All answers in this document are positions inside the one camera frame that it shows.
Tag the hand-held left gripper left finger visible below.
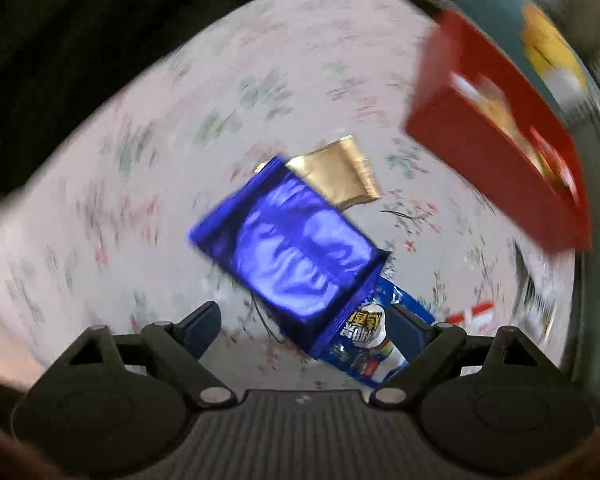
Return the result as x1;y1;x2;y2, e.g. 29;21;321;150
27;301;238;409

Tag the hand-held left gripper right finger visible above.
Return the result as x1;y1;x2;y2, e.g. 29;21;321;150
369;305;581;408

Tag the blue printed snack packet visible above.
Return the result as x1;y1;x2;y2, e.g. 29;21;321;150
312;277;437;388

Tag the blue foil snack packet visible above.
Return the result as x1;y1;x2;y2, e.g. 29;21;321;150
187;155;392;361

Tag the white green wafer packet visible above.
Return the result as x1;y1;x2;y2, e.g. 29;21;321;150
447;242;556;347

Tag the gold foil snack packet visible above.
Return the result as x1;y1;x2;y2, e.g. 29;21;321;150
285;135;385;209

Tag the red cardboard box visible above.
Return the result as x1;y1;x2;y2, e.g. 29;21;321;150
404;10;593;255

